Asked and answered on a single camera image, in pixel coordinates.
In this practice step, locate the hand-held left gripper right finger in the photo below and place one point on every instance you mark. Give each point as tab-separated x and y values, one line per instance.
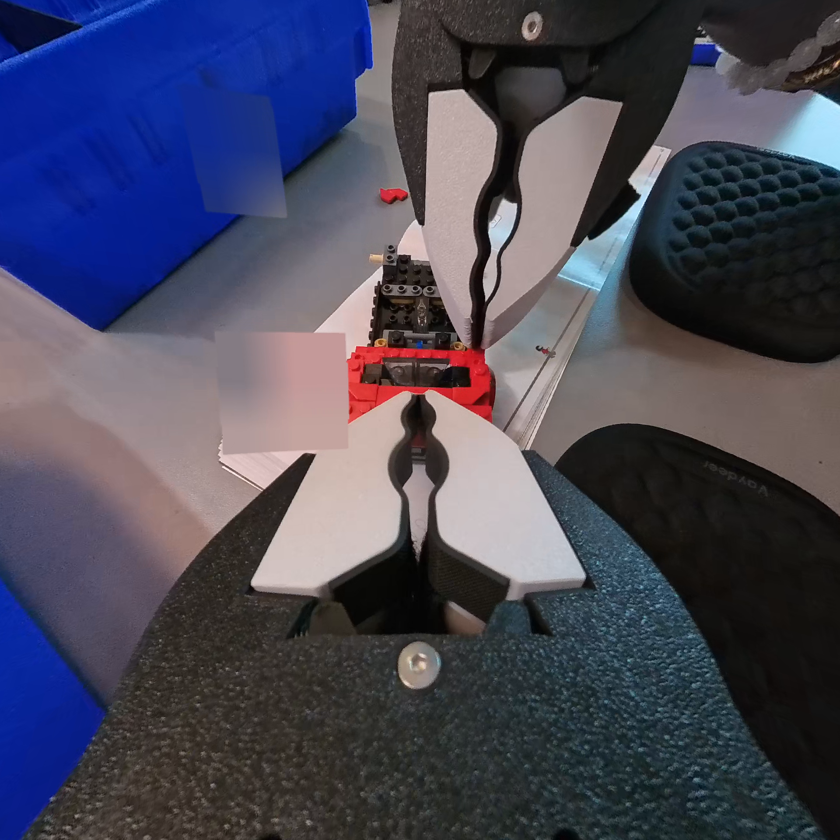
512	525

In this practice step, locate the blue plastic bin with divider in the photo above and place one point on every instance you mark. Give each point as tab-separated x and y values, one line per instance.
98	197

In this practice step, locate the black bin divider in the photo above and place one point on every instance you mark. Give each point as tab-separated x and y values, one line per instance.
33	29

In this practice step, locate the angled red lego piece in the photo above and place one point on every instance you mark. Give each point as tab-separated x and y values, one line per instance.
392	195

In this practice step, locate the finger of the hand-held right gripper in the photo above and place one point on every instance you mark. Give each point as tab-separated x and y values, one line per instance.
558	197
453	197

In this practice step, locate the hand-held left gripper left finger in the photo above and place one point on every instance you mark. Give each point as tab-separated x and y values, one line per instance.
334	525

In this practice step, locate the person's right forearm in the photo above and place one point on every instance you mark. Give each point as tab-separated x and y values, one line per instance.
768	26

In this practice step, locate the red lego car body section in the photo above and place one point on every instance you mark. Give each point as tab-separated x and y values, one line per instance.
472	394

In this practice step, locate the white instruction booklet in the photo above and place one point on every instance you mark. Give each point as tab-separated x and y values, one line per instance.
525	367

